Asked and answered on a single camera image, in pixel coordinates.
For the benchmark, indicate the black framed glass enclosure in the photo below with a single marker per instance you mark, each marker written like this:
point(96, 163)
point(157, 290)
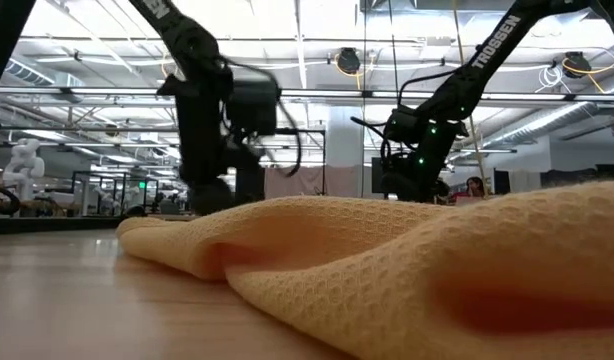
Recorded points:
point(102, 195)

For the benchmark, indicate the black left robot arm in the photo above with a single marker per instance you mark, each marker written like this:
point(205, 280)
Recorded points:
point(187, 35)

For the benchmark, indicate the black aluminium table frame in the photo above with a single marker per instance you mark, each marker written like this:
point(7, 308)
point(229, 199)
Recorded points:
point(62, 224)

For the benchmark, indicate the person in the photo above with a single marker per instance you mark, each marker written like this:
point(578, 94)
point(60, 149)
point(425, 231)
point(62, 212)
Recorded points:
point(474, 186)

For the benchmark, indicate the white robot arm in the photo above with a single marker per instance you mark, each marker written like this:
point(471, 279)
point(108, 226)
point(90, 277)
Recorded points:
point(24, 165)

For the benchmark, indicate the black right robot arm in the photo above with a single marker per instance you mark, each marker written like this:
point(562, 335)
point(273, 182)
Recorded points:
point(492, 45)

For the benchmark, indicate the black gantry stand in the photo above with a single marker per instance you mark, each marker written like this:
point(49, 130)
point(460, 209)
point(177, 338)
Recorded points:
point(309, 131)

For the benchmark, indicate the small dark monitor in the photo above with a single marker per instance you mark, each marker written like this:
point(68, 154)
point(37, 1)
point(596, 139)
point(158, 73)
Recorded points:
point(502, 182)

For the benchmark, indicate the pale open laptop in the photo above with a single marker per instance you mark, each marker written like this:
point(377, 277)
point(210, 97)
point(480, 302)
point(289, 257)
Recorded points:
point(467, 200)

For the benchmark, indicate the dark room partition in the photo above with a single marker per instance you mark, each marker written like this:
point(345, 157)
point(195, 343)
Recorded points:
point(562, 177)

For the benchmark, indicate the long ceiling light bar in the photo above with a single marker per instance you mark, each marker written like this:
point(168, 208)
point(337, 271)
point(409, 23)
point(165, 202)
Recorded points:
point(337, 93)

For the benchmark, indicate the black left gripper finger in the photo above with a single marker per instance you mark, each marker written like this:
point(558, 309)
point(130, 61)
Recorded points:
point(212, 197)

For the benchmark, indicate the white building column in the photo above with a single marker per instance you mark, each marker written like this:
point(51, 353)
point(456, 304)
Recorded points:
point(344, 145)

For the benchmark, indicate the orange waffle weave towel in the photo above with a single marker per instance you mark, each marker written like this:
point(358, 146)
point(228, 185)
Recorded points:
point(387, 260)

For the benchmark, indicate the black upright panel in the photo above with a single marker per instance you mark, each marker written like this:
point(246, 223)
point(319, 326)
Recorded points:
point(252, 187)

